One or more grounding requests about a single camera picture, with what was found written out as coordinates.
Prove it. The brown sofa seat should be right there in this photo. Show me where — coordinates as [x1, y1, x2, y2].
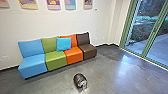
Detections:
[75, 31, 98, 61]

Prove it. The orange sofa seat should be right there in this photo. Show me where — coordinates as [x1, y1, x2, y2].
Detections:
[59, 33, 84, 66]

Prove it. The light blue cushion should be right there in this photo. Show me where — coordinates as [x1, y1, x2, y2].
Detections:
[55, 37, 72, 52]

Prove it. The green sofa seat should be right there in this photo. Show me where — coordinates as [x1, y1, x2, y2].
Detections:
[40, 36, 69, 72]

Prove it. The blue sofa seat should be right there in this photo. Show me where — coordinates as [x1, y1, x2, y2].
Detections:
[17, 38, 49, 80]

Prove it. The outdoor green shrub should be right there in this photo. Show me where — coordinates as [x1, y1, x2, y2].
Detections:
[130, 14, 158, 44]

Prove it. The wall poster tan narrow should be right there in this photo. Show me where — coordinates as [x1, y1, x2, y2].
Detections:
[82, 0, 95, 10]

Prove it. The wall poster light blue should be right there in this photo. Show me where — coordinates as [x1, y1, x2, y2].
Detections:
[64, 0, 77, 11]

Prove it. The wall poster tan and red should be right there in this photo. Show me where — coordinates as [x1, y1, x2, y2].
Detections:
[0, 0, 10, 9]

